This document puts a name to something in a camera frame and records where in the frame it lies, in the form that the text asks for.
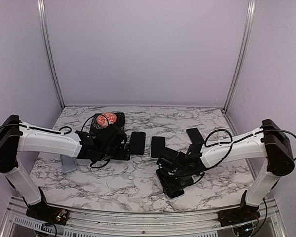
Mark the light blue phone case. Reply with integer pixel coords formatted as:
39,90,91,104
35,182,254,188
150,136,167,160

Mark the right aluminium frame post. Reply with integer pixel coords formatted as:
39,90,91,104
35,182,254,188
223,0,257,113

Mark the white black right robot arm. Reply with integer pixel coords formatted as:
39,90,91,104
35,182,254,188
156,119,296,221

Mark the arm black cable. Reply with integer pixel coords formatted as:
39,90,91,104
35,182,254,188
202,123,296,173
0,123,74,139

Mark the black phone case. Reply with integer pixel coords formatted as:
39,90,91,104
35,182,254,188
130,132,146,155

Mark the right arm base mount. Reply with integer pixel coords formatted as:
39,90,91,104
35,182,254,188
217,208,261,227

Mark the black smartphone front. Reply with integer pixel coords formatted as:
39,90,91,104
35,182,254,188
186,128,205,145

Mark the black square plate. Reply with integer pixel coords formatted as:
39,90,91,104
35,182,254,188
89,112,125,135

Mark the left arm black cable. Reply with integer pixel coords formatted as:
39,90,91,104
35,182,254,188
0,123,74,139

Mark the red white patterned bowl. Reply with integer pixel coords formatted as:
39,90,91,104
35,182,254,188
96,112,117,128

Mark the lavender phone case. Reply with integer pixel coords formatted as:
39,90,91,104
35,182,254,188
60,155,77,174

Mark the left aluminium frame post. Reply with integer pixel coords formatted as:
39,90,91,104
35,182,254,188
37,0,65,110

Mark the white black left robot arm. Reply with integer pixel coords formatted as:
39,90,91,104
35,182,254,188
0,114,127,220

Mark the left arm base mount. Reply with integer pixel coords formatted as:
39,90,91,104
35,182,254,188
26,207,69,225

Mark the black smartphone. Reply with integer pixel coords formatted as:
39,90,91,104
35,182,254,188
186,128,205,145
166,189,185,200
151,136,166,158

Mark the aluminium front rail base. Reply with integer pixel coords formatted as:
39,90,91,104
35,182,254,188
0,195,287,237

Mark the aluminium frame post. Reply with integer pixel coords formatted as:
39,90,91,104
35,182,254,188
223,0,257,113
37,0,65,110

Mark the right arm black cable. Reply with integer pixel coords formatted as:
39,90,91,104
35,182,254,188
202,123,296,173

